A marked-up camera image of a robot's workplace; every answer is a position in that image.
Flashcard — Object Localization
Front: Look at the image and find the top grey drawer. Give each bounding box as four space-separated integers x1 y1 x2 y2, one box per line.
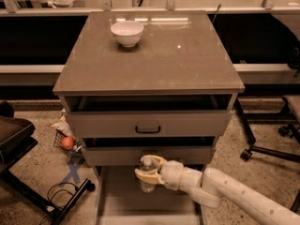
64 94 234 139

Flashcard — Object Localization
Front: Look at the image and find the black cable on floor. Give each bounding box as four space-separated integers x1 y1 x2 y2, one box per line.
38 181 81 225

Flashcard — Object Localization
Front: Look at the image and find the white ceramic bowl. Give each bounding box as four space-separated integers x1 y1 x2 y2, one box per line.
111 21 143 48

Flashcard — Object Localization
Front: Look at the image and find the grey drawer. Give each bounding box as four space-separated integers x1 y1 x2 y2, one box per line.
64 94 234 139
96 166 204 225
82 137 217 166

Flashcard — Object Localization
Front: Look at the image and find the bottom grey drawer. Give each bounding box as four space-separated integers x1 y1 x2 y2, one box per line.
96 166 204 225

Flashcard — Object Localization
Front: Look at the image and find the grey drawer cabinet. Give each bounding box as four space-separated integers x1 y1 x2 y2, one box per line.
52 10 246 176

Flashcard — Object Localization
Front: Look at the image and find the red apple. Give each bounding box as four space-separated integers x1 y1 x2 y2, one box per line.
61 136 75 150

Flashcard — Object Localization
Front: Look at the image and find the black top drawer handle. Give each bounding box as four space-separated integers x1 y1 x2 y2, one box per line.
135 126 161 134

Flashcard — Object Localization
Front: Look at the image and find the middle grey drawer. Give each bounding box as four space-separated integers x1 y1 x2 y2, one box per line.
82 137 217 166

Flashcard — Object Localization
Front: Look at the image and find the clear plastic water bottle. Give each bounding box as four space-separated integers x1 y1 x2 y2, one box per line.
138 157 156 194

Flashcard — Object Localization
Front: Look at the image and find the black chair left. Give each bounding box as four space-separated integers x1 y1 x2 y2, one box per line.
0 100 97 225

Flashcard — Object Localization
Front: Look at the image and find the crumpled snack bag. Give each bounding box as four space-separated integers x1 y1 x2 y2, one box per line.
51 110 73 137

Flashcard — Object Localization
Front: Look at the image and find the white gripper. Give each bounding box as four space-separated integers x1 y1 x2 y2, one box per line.
135 155 184 190

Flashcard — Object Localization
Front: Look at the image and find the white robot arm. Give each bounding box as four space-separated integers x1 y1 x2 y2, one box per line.
135 155 300 225

